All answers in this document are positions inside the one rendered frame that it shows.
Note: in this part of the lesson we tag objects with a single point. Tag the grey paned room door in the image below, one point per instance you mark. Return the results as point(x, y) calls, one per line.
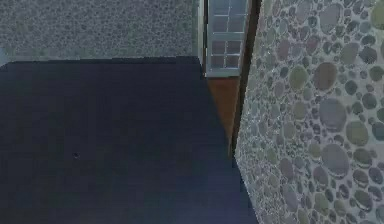
point(226, 40)

